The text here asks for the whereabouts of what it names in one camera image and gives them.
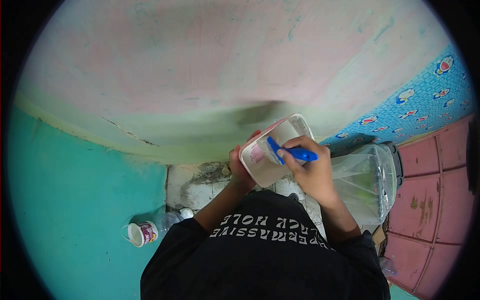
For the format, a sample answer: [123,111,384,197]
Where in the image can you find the person's right hand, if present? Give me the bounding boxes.
[276,135,338,206]

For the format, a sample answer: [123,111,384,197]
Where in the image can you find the person's left hand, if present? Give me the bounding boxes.
[229,130,262,191]

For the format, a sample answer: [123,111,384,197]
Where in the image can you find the person's right thumb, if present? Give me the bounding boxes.
[276,148,304,180]

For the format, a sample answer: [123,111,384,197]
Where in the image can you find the person's right fingers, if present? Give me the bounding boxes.
[281,135,325,152]

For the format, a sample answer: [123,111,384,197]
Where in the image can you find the person's left thumb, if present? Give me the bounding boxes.
[238,130,262,152]

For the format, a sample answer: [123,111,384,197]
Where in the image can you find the blue handled brush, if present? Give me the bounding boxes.
[262,136,319,166]

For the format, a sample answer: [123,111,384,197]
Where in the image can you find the white rectangular plastic container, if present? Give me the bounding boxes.
[238,113,316,188]

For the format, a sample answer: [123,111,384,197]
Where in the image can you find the clear plastic bag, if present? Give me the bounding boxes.
[304,144,398,226]

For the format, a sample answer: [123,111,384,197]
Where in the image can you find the person's body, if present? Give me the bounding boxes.
[140,190,391,300]

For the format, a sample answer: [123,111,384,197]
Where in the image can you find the black bin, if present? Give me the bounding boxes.
[379,141,405,192]

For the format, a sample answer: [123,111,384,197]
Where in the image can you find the blue cartoon patterned sheet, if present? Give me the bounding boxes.
[321,44,474,148]

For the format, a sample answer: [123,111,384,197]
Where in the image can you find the pink wooden door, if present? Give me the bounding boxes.
[383,114,477,299]

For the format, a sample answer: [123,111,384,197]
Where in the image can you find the white printed plastic cup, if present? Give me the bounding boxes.
[121,220,160,248]

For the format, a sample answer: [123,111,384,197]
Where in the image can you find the small clear plastic bottle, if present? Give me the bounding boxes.
[379,256,398,278]

